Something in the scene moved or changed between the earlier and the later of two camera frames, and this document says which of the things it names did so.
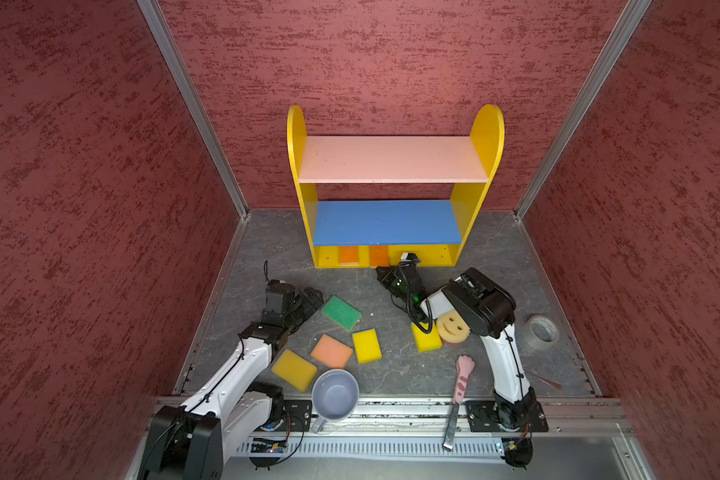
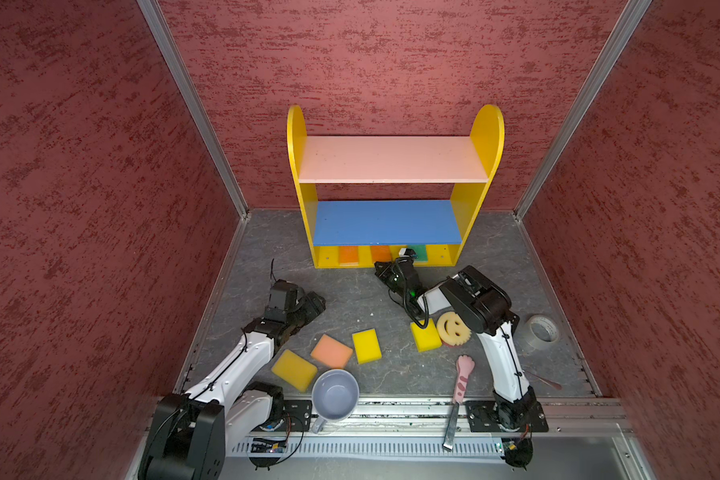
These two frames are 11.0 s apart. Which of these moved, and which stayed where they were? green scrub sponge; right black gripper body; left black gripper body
Moved: green scrub sponge
Stayed: left black gripper body; right black gripper body
